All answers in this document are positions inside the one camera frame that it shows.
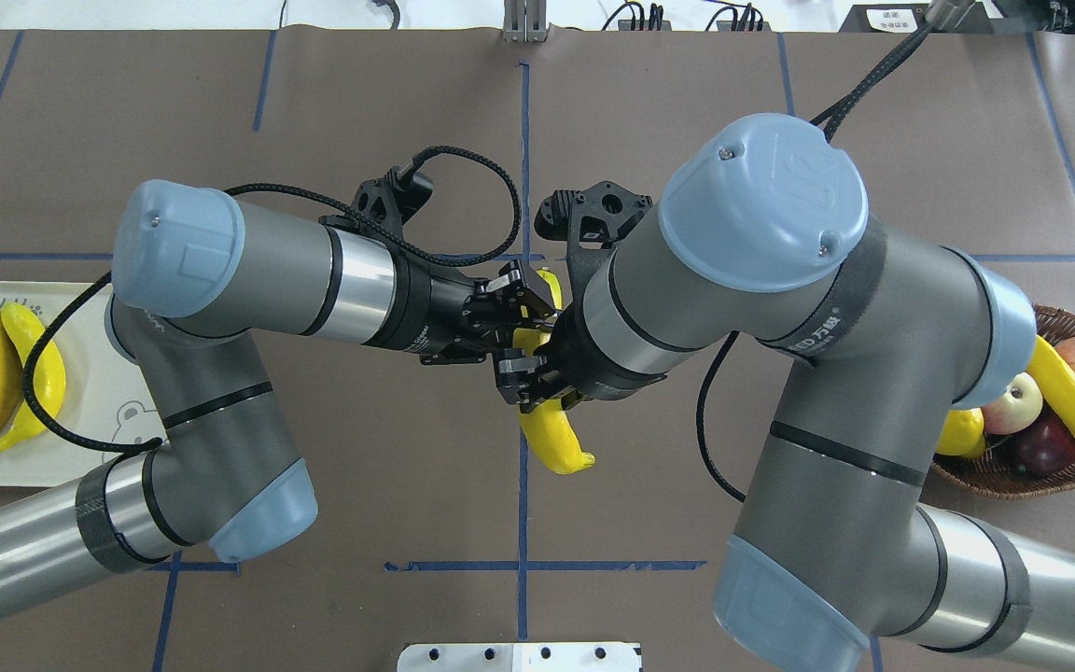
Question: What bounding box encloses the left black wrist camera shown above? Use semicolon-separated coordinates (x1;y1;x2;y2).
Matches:
317;166;434;245

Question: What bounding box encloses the yellow lemon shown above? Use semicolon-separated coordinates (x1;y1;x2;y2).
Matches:
935;408;988;460

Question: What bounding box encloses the dark purple fruit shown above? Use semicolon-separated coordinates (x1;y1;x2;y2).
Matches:
1004;410;1075;478

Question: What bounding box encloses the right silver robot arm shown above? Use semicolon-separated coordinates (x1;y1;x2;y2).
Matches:
507;112;1075;671

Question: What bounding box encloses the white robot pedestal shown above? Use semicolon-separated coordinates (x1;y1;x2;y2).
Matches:
396;641;645;671

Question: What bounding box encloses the aluminium frame post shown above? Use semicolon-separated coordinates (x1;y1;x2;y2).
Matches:
502;0;550;44

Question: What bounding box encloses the black camera cable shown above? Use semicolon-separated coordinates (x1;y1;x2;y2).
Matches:
22;144;522;455
694;19;940;505

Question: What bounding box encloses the right black camera cable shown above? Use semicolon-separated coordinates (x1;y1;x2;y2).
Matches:
694;19;940;505

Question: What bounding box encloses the left black camera cable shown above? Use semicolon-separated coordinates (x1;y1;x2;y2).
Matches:
22;144;522;455

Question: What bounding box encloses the yellow green apple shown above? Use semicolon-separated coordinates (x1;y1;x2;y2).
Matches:
981;371;1044;435

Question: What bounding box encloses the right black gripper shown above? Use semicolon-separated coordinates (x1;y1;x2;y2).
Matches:
496;309;667;408

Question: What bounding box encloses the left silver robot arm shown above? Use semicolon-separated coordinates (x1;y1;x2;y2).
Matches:
0;171;555;620

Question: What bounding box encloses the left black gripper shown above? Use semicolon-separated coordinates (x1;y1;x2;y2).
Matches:
398;262;559;366

